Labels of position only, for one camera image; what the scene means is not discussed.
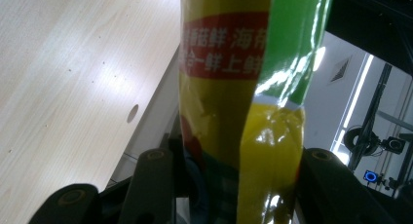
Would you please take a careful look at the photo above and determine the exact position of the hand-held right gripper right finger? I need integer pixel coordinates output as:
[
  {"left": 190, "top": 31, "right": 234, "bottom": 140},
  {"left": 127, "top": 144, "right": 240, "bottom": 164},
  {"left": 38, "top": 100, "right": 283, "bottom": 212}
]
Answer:
[{"left": 293, "top": 148, "right": 391, "bottom": 224}]

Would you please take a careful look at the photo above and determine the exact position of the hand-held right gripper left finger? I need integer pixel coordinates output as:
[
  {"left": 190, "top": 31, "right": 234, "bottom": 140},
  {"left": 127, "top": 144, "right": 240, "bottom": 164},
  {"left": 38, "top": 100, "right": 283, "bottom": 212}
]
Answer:
[{"left": 118, "top": 148, "right": 177, "bottom": 224}]

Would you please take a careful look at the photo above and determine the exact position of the yellow seasoning pouch green cap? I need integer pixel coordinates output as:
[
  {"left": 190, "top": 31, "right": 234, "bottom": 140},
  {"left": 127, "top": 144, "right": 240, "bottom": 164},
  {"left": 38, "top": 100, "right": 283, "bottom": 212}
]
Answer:
[{"left": 177, "top": 0, "right": 335, "bottom": 224}]

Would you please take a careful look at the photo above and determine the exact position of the black metal stand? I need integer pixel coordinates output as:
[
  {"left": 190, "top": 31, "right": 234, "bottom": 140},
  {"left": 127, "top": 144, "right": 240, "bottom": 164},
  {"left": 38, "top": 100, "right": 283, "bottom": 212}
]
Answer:
[{"left": 348, "top": 62, "right": 394, "bottom": 173}]

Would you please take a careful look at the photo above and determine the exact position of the long white light strip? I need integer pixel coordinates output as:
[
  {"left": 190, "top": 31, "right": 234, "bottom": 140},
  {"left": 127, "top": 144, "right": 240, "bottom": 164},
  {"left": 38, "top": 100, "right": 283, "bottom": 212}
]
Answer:
[{"left": 330, "top": 53, "right": 375, "bottom": 162}]

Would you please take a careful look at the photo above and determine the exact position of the grey ceiling vent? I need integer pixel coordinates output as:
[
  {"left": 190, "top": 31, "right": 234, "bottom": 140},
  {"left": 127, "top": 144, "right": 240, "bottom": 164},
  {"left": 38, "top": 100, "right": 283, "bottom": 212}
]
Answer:
[{"left": 329, "top": 56, "right": 354, "bottom": 84}]

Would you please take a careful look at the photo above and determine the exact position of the device with blue ring light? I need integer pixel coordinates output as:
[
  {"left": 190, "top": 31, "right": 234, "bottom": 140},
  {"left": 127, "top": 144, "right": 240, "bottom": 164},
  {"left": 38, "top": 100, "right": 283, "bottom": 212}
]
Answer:
[{"left": 362, "top": 168, "right": 380, "bottom": 185}]

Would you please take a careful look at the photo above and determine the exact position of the coiled black cable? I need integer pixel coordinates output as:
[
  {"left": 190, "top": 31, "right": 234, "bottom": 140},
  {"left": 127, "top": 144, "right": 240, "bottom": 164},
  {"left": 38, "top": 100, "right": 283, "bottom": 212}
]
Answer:
[{"left": 343, "top": 126, "right": 382, "bottom": 158}]

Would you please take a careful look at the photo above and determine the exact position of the black camera on stand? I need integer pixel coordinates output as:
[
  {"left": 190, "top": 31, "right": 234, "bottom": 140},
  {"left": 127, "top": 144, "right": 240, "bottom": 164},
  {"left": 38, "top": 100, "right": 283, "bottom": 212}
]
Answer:
[{"left": 381, "top": 135, "right": 407, "bottom": 156}]

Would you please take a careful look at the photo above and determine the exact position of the black overhead frame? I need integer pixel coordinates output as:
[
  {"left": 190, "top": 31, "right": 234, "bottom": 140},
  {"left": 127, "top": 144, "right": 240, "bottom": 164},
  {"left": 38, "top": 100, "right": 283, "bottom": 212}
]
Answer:
[{"left": 325, "top": 0, "right": 413, "bottom": 78}]

